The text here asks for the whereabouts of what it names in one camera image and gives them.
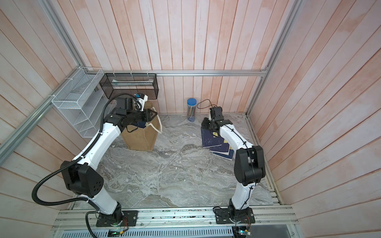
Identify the navy book yellow label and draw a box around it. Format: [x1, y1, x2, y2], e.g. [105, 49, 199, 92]
[209, 143, 230, 155]
[201, 128, 224, 148]
[213, 149, 234, 161]

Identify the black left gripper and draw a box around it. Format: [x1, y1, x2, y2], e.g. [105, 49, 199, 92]
[127, 108, 159, 124]

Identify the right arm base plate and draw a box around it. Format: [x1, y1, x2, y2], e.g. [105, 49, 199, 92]
[212, 206, 256, 225]

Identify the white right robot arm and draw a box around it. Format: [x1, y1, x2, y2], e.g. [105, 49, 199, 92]
[201, 107, 266, 211]

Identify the black mesh wall basket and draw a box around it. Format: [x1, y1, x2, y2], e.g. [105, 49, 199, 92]
[100, 72, 159, 100]

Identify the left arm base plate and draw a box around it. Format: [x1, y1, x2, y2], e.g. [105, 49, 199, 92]
[96, 210, 139, 227]

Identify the aluminium front rail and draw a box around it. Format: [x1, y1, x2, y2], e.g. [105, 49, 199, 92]
[52, 205, 299, 231]

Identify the black corrugated cable conduit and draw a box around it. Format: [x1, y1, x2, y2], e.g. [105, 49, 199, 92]
[31, 93, 138, 238]

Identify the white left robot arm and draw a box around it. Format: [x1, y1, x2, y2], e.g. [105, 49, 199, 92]
[60, 95, 162, 220]

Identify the clear pencil tube blue lid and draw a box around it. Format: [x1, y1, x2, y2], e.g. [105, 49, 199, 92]
[187, 98, 197, 122]

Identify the white wire mesh shelf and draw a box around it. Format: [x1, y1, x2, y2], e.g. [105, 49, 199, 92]
[52, 67, 108, 138]

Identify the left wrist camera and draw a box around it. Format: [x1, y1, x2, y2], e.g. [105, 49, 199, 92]
[135, 93, 148, 111]

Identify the tan canvas bag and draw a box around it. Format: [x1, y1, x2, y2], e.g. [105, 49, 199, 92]
[121, 115, 163, 151]

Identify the navy book yellow label back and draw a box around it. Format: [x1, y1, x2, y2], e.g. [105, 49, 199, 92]
[201, 128, 224, 148]

